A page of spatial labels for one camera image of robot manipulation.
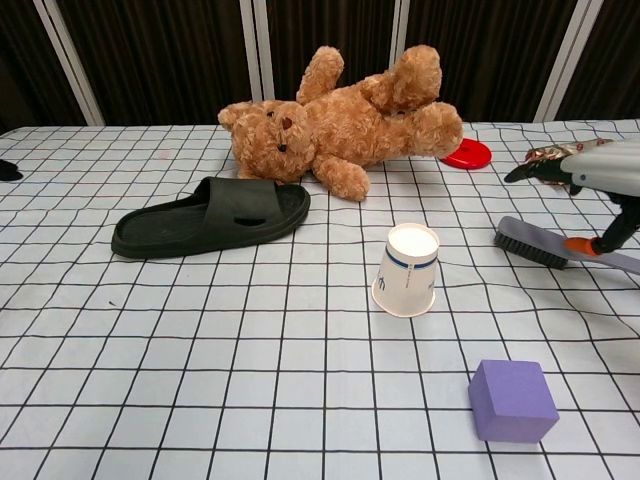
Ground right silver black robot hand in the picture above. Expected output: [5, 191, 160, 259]
[503, 139, 640, 257]

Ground grey handled brush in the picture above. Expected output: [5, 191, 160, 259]
[493, 215, 640, 275]

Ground black rubber slipper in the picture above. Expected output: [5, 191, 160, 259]
[110, 176, 312, 260]

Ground gold foil snack wrapper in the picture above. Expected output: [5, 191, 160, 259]
[523, 138, 616, 195]

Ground red plastic disc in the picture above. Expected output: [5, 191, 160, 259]
[439, 137, 494, 171]

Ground white paper cup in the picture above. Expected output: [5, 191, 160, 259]
[370, 223, 441, 320]

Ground purple foam cube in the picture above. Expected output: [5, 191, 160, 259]
[467, 359, 560, 445]

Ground brown plush teddy bear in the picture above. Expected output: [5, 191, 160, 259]
[217, 43, 465, 204]

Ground white black checkered tablecloth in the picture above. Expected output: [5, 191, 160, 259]
[0, 119, 640, 480]

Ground white screen frame post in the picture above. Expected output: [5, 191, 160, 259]
[394, 0, 410, 65]
[238, 0, 277, 102]
[532, 0, 614, 122]
[32, 0, 106, 126]

